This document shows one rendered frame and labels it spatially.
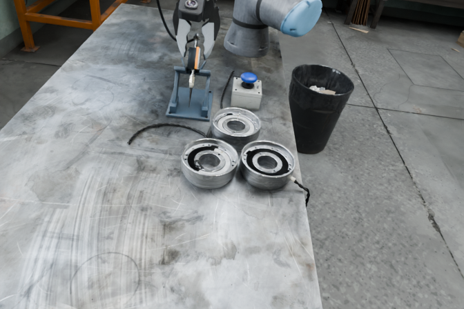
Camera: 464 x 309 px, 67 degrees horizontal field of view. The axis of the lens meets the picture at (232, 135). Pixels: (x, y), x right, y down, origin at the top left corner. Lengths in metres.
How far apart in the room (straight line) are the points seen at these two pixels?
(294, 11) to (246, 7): 0.17
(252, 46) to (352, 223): 1.04
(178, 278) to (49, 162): 0.33
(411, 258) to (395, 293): 0.21
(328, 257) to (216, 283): 1.13
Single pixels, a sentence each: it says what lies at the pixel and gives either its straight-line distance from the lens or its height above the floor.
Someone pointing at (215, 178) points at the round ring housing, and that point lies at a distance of 0.62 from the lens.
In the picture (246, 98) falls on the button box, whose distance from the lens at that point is 0.85.
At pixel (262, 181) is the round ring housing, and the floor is 0.83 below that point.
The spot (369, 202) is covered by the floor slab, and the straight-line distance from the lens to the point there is 1.95.
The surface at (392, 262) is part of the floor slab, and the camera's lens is 1.76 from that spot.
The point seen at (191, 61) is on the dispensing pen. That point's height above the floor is 0.91.
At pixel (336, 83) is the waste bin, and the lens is 2.10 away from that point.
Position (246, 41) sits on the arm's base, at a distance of 1.11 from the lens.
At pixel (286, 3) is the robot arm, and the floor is 1.00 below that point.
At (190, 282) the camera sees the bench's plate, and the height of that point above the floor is 0.80.
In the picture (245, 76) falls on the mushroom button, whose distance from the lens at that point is 0.85.
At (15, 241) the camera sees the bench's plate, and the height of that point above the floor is 0.80.
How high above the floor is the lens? 1.27
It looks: 37 degrees down
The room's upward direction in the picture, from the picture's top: 9 degrees clockwise
